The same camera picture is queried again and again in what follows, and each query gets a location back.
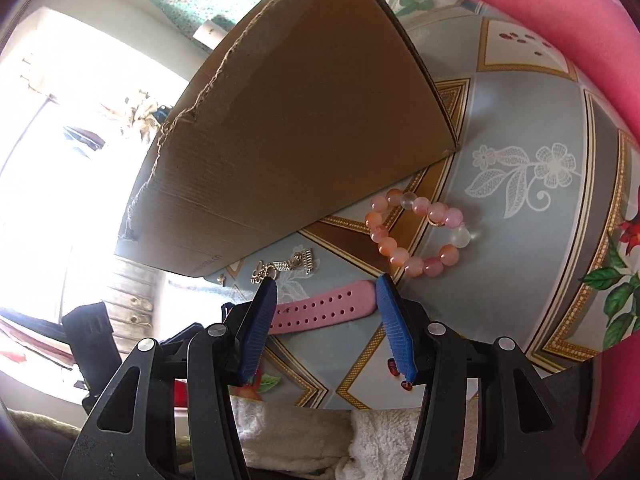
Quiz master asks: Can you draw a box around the pink watch strap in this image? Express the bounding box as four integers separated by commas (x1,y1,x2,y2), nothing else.
267,280,378,336

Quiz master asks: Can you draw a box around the gold chain pendant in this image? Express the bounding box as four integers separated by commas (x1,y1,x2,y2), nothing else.
249,261,278,284

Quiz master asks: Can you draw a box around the pink bead bracelet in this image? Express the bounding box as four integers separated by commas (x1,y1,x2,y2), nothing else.
365,187,488,281

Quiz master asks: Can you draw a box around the brown cardboard box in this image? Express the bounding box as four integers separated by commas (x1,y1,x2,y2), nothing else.
115,0,460,278

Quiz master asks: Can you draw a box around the floral printed tablecloth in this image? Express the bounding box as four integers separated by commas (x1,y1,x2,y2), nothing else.
202,0,640,411

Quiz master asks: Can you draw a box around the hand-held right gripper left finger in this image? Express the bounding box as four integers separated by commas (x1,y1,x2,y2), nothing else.
62,276,278,480

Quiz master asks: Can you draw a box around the green towel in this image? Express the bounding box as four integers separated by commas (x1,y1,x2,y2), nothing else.
7,407,88,461

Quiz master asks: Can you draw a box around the white fleece cloth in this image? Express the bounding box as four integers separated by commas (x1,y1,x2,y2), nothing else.
230,395,431,480

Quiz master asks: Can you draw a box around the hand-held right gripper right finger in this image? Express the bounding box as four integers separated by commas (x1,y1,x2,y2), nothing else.
376,274,591,480

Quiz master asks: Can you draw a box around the white drawer cabinet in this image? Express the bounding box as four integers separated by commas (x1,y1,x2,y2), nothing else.
106,259,157,356

